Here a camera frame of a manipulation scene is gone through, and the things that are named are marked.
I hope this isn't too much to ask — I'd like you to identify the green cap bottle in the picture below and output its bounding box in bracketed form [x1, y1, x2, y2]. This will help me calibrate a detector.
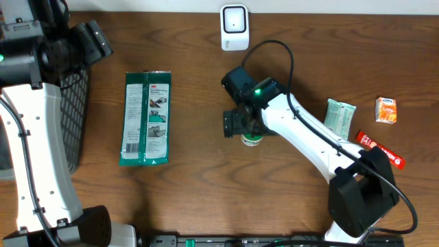
[241, 134, 263, 147]

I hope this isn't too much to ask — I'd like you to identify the teal wet wipes pack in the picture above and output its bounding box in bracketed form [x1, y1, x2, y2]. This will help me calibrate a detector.
[324, 99, 356, 140]

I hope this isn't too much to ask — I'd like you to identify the green white package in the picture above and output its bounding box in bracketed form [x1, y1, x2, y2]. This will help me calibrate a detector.
[119, 71, 171, 167]

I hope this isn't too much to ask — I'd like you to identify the orange tissue pack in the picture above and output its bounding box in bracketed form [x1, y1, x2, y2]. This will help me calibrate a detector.
[375, 97, 397, 124]

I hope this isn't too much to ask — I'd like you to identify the red stick sachet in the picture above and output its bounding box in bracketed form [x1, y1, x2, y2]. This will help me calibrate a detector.
[356, 131, 406, 170]

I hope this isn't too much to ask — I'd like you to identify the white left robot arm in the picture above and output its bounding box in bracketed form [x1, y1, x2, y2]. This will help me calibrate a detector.
[1, 1, 141, 246]

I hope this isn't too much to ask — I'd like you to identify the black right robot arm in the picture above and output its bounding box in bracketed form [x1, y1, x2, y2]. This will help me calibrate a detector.
[221, 67, 399, 244]

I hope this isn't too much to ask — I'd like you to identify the white barcode scanner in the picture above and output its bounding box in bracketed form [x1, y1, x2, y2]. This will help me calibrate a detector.
[219, 4, 250, 51]

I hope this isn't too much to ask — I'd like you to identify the grey plastic basket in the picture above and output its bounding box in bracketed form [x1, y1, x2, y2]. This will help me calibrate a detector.
[0, 68, 89, 181]

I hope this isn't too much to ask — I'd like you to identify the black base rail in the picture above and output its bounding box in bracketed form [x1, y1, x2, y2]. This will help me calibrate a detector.
[137, 235, 405, 247]

